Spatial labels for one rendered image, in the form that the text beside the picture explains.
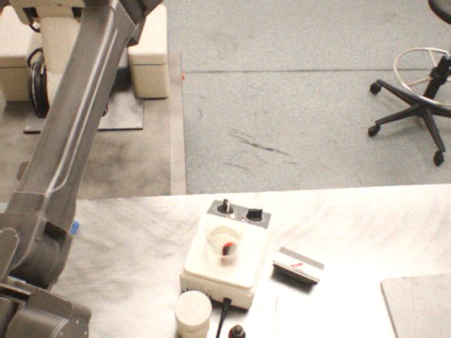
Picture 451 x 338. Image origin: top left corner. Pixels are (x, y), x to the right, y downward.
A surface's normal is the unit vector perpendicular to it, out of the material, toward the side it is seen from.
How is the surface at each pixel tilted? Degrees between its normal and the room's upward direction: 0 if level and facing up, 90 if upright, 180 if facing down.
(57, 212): 74
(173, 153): 0
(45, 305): 23
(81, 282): 0
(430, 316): 0
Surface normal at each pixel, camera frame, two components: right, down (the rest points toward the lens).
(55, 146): -0.23, -0.43
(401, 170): 0.06, -0.63
